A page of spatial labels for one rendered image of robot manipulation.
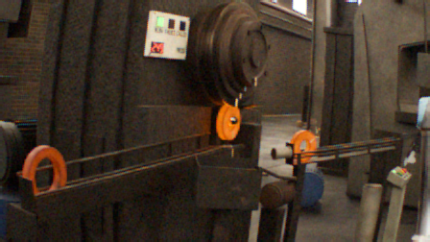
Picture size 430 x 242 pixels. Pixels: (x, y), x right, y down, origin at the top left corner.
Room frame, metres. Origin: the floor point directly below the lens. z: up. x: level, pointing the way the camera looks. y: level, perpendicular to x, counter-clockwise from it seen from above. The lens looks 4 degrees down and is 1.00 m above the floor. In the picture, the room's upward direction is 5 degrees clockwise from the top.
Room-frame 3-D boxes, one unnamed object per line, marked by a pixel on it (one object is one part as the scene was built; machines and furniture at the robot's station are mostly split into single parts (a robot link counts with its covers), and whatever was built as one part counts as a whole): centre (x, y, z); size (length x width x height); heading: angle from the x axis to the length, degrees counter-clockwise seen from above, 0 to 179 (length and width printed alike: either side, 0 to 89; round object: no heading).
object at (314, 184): (4.64, -0.82, 0.17); 0.57 x 0.31 x 0.34; 170
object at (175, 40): (2.24, 0.21, 1.15); 0.26 x 0.02 x 0.18; 150
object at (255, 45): (2.43, -0.14, 1.11); 0.28 x 0.06 x 0.28; 150
